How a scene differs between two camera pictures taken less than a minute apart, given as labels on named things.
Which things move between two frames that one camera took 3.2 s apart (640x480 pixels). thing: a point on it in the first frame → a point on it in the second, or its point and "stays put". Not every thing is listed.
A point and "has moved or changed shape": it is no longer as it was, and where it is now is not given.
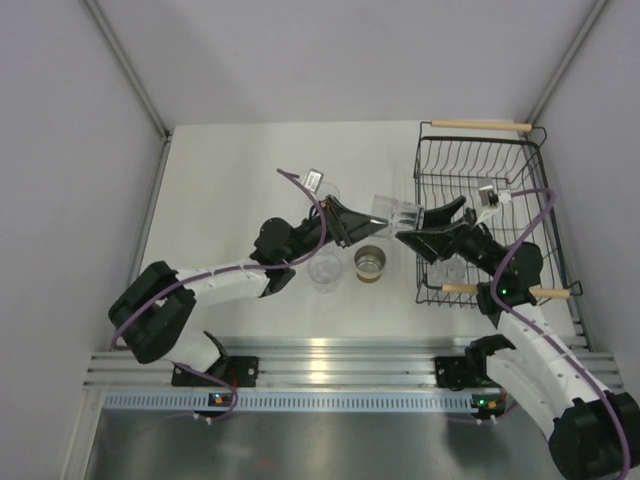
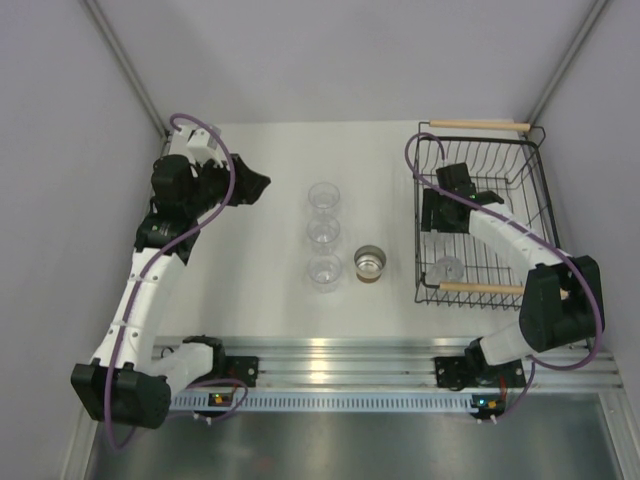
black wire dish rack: [488, 232] stays put
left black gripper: [345, 226] → [248, 185]
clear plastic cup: [399, 215] has moved or changed shape
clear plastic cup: [447, 271] stays put
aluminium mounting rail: [316, 363] stays put
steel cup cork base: [369, 262] stays put
